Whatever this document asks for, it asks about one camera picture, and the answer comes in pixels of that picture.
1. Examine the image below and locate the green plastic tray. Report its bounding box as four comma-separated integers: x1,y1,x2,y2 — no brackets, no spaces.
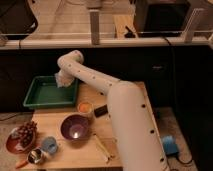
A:
23,76,78,110

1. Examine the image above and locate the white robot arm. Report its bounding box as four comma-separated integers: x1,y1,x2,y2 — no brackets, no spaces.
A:
55,50,170,171

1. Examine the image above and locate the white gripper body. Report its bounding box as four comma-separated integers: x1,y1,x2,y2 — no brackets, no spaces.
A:
55,70,75,87

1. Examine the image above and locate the yellow-handled utensil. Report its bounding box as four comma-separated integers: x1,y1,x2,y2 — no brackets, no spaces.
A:
93,134,114,163

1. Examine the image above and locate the blue glass cup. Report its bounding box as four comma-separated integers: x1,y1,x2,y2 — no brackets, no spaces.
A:
41,136,58,155

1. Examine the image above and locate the small metal pot orange handle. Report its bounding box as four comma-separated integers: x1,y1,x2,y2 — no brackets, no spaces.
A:
15,148,45,169

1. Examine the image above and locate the orange cup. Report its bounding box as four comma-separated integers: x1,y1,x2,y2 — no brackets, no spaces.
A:
77,101,93,119

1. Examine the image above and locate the red plate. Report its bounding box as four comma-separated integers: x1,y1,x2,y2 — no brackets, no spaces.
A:
6,127,36,154

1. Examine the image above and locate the black chair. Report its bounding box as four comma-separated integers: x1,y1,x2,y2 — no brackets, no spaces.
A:
0,0,38,40

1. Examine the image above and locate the purple bowl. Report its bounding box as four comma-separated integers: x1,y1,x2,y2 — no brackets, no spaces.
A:
60,114,89,140

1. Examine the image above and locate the metal frame post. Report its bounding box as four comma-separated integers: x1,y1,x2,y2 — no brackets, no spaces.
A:
89,9,100,45

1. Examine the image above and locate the bunch of dark grapes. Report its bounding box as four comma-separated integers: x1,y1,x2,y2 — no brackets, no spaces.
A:
18,121,37,148

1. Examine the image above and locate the blue box on floor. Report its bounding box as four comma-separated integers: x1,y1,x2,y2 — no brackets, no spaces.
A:
162,135,179,156

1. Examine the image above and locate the black monitor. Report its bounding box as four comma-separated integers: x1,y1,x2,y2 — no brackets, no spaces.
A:
133,0,190,37

